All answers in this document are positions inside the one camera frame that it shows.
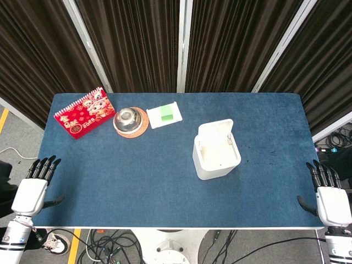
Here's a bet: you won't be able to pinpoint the dark brown curtain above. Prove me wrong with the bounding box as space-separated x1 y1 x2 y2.
0 0 352 135

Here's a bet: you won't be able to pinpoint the white open box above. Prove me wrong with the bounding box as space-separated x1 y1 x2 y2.
191 131 242 181

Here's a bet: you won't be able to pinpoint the red spiral desk calendar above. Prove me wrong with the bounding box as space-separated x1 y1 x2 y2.
53 86 117 140

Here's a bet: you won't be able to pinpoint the round woven rattan coaster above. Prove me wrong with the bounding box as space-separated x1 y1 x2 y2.
114 106 150 138

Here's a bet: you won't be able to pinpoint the coiled black cables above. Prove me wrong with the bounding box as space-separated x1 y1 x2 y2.
323 125 352 151

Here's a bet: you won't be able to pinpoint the blue table mat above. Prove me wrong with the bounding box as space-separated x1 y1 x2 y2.
32 92 325 228

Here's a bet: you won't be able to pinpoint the white partition frame post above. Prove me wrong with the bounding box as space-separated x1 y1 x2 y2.
251 0 317 94
62 0 114 94
176 0 193 94

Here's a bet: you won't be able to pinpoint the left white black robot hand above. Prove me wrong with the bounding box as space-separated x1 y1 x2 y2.
11 155 64 215

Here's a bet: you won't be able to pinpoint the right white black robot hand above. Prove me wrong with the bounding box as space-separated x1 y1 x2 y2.
296 159 352 228

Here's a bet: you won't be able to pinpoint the white black sneaker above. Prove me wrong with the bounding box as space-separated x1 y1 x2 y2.
42 232 71 255

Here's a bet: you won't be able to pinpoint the black floor cables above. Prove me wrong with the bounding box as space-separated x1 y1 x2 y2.
35 228 146 264

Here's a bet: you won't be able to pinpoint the yellow floor tape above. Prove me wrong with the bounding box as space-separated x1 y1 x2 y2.
67 228 83 264

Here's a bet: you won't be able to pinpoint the stainless steel bowl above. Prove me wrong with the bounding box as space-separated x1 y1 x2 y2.
113 107 143 133

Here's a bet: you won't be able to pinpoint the white floor cable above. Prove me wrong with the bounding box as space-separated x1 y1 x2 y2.
0 147 39 160

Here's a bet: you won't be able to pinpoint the white plastic box lid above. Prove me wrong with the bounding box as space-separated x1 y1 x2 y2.
197 118 234 145

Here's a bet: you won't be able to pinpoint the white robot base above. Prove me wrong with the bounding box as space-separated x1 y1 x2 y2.
131 228 210 264

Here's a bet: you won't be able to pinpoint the white tray with green block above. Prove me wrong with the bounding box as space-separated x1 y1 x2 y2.
146 101 184 130

